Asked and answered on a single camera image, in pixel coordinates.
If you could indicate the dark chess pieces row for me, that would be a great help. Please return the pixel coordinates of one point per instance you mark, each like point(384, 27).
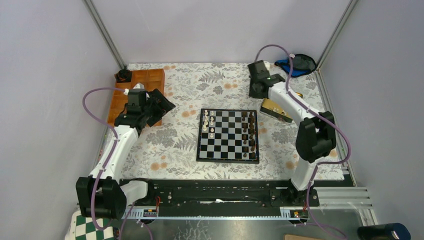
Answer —
point(248, 135)

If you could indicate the dark rolled cloth corner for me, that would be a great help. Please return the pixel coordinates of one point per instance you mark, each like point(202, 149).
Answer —
point(123, 76)

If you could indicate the orange wooden divided tray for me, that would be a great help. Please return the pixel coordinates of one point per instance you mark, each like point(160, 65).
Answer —
point(150, 78)

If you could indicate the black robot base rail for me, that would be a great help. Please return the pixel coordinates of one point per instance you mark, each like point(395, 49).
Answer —
point(224, 198)

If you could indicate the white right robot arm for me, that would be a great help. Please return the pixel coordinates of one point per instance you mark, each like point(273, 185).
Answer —
point(315, 135)

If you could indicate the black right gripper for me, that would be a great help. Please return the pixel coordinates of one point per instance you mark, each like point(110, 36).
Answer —
point(251, 93)

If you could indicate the green white rolled chess mat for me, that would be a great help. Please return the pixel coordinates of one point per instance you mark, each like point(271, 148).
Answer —
point(82, 228)

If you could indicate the dark cylinder bottle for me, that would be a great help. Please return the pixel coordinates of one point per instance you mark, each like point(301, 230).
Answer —
point(389, 231)

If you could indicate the floral white table mat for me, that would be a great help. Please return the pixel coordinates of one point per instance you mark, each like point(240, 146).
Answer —
point(169, 151)

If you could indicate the black white chess board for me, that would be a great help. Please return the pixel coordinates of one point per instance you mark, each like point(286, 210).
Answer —
point(226, 146)

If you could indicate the blue black cloth bundle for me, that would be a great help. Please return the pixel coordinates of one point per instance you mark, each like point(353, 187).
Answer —
point(302, 65)

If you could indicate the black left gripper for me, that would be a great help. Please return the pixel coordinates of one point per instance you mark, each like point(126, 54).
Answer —
point(164, 106)

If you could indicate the gold metal tin box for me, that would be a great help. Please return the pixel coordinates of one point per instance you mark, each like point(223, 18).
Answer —
point(273, 110)

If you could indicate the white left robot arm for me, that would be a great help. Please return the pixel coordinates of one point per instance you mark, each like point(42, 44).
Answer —
point(100, 194)

